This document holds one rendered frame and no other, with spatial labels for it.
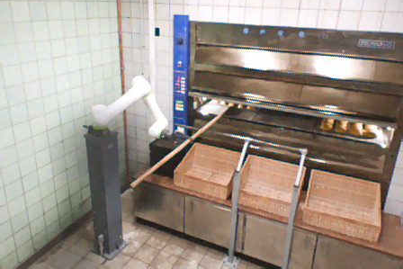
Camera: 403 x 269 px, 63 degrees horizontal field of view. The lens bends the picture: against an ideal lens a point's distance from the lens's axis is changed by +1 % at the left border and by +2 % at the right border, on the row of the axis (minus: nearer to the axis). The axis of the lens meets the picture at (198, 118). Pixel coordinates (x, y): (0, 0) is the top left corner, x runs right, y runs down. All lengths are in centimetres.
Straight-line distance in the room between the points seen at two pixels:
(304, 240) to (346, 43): 164
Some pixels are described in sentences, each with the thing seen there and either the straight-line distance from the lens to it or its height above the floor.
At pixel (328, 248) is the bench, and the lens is 304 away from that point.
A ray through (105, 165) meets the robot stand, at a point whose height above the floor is 94.
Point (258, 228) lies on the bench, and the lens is 308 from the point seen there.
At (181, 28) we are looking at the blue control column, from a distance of 330.
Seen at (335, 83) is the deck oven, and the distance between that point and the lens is 301.
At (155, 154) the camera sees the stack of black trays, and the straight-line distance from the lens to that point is 336.
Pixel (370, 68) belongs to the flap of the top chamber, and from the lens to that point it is 299.
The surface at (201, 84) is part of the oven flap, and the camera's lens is 331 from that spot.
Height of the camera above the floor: 231
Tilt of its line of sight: 20 degrees down
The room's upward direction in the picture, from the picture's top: 2 degrees clockwise
